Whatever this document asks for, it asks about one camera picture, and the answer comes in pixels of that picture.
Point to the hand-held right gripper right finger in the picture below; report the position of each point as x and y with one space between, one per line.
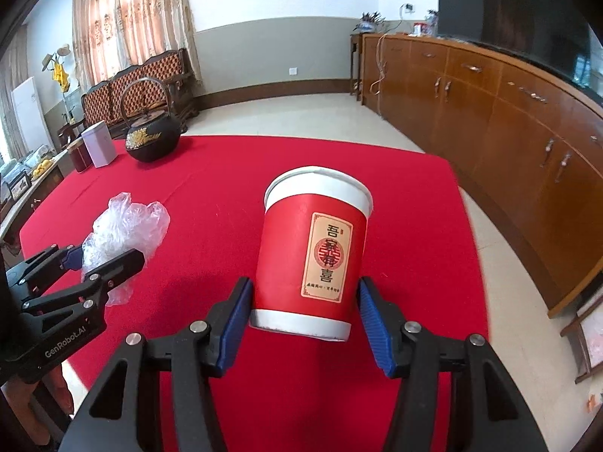
374 334

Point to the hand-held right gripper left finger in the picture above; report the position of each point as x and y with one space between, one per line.
233 334

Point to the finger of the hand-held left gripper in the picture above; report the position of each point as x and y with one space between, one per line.
117 268
70 258

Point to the clear plastic bag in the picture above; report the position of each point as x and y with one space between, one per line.
125 233

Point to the red paper cup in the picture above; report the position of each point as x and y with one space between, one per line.
292 263

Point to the grey side cabinet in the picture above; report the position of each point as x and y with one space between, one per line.
33 195

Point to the yellow fruit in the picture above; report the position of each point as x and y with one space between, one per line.
42 165

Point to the dark red canister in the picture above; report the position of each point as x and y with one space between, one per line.
79 156

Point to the pale square tin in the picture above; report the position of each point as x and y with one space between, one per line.
99 143

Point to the black iron teapot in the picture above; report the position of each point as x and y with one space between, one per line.
150 136

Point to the red tablecloth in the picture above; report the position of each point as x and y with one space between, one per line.
235 188

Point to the white appliance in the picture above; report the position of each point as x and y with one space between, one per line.
30 113

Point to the sheer beige curtain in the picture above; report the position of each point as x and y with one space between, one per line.
12 94

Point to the wooden sofa bench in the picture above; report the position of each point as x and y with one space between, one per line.
141 89

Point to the coat rack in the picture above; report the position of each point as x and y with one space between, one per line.
56 70

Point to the tall wooden stand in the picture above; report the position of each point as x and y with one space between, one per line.
572 329

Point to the pink framed picture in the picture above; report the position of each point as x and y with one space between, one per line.
596 339

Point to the beige patterned curtain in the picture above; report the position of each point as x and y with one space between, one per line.
136 23

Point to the long wooden cabinet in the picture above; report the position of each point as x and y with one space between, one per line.
494 117

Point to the red and white container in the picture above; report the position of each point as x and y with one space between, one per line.
419 28

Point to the small potted plant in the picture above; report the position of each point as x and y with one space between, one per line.
372 21

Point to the black flat television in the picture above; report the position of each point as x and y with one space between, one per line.
518 19

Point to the small picture frame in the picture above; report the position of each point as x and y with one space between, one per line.
19 184

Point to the wall socket with plug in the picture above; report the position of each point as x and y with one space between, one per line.
407 8

